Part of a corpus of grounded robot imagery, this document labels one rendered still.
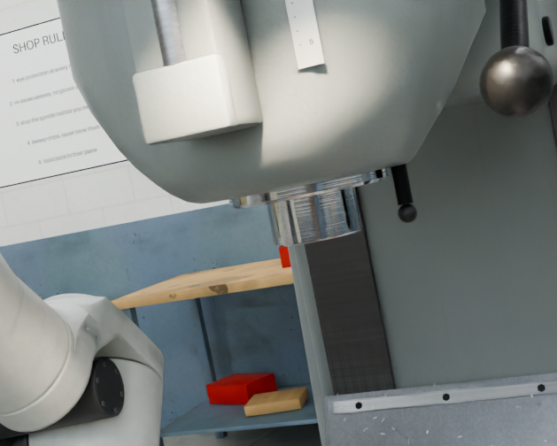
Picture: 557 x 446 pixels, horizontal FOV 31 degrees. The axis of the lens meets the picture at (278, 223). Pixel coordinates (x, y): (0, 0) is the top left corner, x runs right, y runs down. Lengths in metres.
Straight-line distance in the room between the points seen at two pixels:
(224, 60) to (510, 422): 0.56
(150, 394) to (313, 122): 0.26
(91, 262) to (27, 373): 5.08
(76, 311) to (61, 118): 5.07
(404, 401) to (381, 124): 0.50
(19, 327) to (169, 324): 4.92
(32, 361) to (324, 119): 0.20
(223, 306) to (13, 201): 1.41
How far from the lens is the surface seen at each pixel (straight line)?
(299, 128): 0.43
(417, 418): 0.91
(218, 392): 4.99
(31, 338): 0.52
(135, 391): 0.62
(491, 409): 0.90
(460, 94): 0.61
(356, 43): 0.43
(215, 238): 5.21
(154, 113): 0.41
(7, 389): 0.53
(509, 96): 0.41
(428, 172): 0.89
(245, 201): 0.50
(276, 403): 4.59
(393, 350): 0.92
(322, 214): 0.50
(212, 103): 0.40
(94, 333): 0.57
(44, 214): 5.74
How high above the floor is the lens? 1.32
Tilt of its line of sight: 3 degrees down
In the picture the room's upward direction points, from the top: 11 degrees counter-clockwise
